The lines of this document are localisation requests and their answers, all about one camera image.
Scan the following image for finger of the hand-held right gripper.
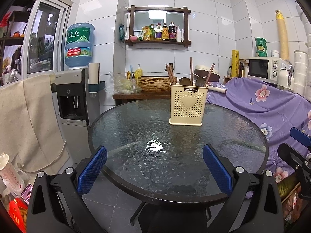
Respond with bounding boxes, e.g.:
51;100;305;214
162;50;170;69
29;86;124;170
290;127;311;147
277;143;311;169

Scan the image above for wooden wall shelf with mirror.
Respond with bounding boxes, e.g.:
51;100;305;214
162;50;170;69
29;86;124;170
128;5;191;48

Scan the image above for white kitchen appliance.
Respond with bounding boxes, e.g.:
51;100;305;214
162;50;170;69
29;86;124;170
277;61;295;91

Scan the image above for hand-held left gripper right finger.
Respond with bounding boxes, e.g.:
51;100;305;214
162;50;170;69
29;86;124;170
202;144;285;233

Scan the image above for white paper cup tube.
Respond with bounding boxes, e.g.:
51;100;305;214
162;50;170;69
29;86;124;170
88;63;100;84

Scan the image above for pink phone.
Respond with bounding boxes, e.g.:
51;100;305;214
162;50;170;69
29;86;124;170
21;183;33;205

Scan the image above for purple floral cloth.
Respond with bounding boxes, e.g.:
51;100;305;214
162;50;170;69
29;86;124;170
205;78;311;199

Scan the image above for brown floral cloth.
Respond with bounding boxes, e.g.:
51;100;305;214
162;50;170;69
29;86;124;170
277;177;303;224

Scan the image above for bronze faucet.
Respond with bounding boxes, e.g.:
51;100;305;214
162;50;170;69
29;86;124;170
165;63;176;77

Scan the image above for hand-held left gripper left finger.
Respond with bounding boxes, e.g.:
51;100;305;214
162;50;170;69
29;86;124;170
27;146;108;233

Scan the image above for teal cup holder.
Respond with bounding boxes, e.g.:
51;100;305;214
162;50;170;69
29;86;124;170
87;80;105;94

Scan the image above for sliding glass window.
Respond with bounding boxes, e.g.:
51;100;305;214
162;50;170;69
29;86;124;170
27;0;71;74

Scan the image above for grey water dispenser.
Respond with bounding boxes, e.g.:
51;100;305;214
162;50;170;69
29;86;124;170
55;68;101;164

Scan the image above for dark sauce bottle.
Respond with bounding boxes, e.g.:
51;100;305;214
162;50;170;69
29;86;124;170
168;22;177;42

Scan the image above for white printed drink cup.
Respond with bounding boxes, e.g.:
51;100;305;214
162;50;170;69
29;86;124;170
0;152;27;197

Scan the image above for beige plastic utensil holder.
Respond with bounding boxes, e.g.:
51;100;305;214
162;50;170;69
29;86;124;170
169;84;209;127

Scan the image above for clear plastic bag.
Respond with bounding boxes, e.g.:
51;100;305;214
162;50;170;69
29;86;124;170
108;71;142;94

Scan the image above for white paper roll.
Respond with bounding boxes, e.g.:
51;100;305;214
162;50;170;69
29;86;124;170
208;85;227;95

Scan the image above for yellow packet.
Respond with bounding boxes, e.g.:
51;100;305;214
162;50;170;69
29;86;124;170
138;26;151;40

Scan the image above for wooden counter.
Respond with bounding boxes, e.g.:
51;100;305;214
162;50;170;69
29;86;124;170
112;92;170;106

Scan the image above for yellow roll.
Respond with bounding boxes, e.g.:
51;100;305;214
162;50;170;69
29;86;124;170
232;50;240;78

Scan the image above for black table leg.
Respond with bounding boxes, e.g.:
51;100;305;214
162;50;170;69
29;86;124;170
130;203;146;226

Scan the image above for white microwave oven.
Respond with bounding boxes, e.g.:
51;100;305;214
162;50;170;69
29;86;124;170
248;57;292;84

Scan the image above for white cord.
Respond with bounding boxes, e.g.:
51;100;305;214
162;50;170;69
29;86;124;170
23;139;67;173

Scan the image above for beige cloth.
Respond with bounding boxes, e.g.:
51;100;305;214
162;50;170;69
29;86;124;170
0;74;66;173

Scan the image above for woven basket sink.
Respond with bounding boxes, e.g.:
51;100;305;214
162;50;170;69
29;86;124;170
138;76;172;93

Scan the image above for blue water bottle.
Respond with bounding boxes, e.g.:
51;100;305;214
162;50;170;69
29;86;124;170
64;23;95;70

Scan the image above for dark wooden shelf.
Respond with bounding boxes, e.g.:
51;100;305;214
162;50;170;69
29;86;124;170
0;10;28;85

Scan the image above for tall stack of paper cups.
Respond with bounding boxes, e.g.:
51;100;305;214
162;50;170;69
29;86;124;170
275;10;289;61

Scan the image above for white and brown rice cooker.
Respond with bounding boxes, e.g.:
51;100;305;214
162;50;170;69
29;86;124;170
193;65;220;83

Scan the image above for person's black pants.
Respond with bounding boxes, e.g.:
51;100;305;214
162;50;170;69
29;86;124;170
137;204;212;233

